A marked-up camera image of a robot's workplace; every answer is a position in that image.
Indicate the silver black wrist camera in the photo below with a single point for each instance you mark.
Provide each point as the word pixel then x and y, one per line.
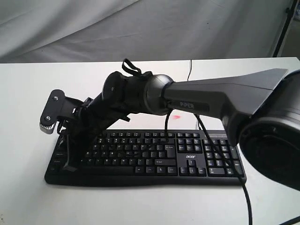
pixel 51 111

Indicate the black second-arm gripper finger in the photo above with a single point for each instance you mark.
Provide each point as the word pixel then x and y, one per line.
pixel 73 157

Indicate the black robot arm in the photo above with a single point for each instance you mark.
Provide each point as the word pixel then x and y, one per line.
pixel 260 113

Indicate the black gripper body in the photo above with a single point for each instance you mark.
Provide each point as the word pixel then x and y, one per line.
pixel 90 118

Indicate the black acer keyboard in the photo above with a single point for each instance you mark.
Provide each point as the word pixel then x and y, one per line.
pixel 134 158

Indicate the black tripod stand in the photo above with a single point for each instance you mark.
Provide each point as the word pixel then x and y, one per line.
pixel 284 25

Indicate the grey backdrop cloth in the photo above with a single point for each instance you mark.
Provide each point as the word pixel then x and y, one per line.
pixel 140 30

